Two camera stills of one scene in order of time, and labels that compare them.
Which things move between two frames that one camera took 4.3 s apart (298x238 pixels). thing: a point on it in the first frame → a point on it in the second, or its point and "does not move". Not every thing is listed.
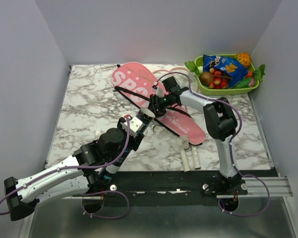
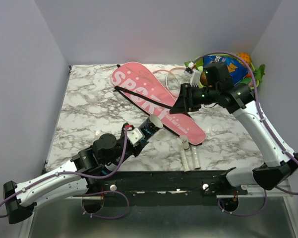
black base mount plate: x=166 y=187 does not move
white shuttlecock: x=156 y=129 → x=161 y=134
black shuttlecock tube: x=144 y=116 → x=149 y=125
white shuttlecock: x=184 y=141 does not move
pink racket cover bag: x=139 y=84 does not move
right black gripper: x=156 y=109 → x=185 y=101
